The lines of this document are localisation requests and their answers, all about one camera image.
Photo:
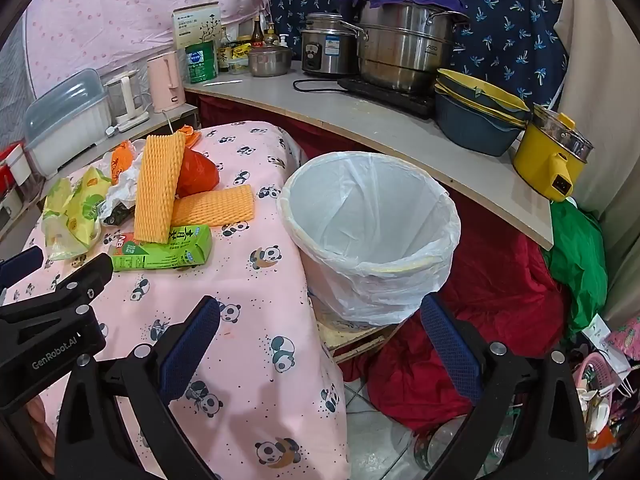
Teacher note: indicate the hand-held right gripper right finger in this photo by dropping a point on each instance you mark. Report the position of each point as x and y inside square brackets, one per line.
[450, 340]

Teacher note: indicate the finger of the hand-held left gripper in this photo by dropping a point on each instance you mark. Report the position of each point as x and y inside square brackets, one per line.
[20, 262]
[85, 275]

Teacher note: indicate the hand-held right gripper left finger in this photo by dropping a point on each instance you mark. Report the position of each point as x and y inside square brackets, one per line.
[192, 345]

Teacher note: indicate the orange printed plastic bag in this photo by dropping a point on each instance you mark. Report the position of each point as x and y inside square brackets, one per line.
[120, 160]

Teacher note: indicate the short orange foam net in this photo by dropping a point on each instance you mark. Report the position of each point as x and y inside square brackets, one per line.
[215, 206]

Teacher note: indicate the trash bin with white liner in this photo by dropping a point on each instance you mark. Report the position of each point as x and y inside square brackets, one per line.
[370, 220]

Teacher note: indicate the person's left hand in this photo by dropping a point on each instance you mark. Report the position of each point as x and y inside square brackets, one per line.
[40, 435]

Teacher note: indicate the red cloth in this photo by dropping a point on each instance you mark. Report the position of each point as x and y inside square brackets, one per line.
[475, 285]

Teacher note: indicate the green yellow plastic bag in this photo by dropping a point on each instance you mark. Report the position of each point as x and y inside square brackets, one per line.
[75, 205]

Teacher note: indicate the pink panda print cloth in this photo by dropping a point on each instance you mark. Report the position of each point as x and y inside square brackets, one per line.
[260, 310]

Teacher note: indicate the green drink carton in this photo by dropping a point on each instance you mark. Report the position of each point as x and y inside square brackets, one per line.
[165, 250]

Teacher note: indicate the red white storage box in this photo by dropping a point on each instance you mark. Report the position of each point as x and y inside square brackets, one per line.
[12, 175]

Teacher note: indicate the white crumpled plastic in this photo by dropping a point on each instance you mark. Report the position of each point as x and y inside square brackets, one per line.
[122, 190]

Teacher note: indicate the wooden crate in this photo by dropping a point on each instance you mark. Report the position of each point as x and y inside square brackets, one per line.
[350, 340]

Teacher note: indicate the clear plastic bottle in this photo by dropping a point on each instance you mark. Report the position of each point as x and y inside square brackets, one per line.
[440, 442]

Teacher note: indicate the long orange foam net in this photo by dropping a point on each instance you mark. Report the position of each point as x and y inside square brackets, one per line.
[157, 185]

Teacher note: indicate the pink plastic basket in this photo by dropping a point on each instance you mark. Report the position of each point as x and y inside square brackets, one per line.
[590, 367]

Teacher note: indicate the clear lidded plastic container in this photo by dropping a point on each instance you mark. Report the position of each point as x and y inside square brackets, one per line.
[65, 120]

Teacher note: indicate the red plastic bag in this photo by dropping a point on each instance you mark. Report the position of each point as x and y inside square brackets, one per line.
[200, 172]

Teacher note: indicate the small orange wrapper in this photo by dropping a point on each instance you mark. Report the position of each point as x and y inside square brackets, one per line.
[189, 136]

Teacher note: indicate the pink pineapple print cloth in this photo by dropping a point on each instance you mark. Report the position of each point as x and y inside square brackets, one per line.
[627, 337]

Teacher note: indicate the white glass kettle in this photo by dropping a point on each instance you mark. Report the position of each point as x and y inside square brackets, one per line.
[125, 95]

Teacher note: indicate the yellow electric pot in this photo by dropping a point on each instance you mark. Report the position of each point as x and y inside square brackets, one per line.
[540, 160]

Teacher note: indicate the pink electric kettle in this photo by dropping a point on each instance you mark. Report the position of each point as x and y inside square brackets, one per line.
[165, 80]

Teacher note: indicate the stacked blue yellow basins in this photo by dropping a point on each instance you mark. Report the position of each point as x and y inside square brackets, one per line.
[475, 125]

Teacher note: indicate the green white packet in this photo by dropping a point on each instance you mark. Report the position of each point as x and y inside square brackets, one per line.
[200, 62]

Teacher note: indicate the black induction cooktop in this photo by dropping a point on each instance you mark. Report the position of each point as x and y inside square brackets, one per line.
[380, 97]

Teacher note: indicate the clear seasoning bottle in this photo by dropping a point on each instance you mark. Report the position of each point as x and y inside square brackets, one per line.
[225, 52]

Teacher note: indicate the yellow label jar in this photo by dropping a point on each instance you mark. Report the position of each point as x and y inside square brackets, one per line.
[240, 55]

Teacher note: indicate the pink dotted cloth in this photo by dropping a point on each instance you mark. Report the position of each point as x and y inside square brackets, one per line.
[125, 5]

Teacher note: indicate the beige carton box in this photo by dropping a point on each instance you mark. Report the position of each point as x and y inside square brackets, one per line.
[197, 25]

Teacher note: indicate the steel bowl with lid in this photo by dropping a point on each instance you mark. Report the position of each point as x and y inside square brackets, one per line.
[270, 62]

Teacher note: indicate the large steel steamer pot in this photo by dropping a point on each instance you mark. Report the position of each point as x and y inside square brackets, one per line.
[400, 55]

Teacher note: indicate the dark sauce bottle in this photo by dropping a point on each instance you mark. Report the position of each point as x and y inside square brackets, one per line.
[257, 35]

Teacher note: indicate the beige curtain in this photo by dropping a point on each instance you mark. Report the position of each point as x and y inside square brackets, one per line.
[600, 85]

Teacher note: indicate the yellow capped bottle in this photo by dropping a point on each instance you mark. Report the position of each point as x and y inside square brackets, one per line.
[271, 36]

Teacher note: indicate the white pump bottle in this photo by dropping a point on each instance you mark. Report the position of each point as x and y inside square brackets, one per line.
[284, 42]

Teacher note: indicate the steel rice cooker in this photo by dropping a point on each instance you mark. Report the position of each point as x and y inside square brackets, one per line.
[327, 52]

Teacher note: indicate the navy printed cloth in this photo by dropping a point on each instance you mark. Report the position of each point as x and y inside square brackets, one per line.
[500, 25]

